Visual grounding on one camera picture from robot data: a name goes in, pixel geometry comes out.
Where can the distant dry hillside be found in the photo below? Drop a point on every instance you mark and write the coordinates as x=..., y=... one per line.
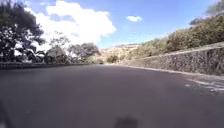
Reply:
x=116, y=52

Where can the group of leafy trees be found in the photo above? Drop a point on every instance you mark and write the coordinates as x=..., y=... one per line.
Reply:
x=81, y=51

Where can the grey asphalt road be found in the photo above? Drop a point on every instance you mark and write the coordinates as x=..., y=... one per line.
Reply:
x=100, y=96

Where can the row of bushes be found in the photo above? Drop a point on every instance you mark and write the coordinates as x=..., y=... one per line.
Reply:
x=200, y=35

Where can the large leafy tree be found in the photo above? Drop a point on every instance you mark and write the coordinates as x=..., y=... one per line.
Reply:
x=16, y=33

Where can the dark low roadside wall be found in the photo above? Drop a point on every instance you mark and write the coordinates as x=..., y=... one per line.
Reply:
x=36, y=65

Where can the tall stone retaining wall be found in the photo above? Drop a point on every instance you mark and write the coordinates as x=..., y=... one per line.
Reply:
x=193, y=61

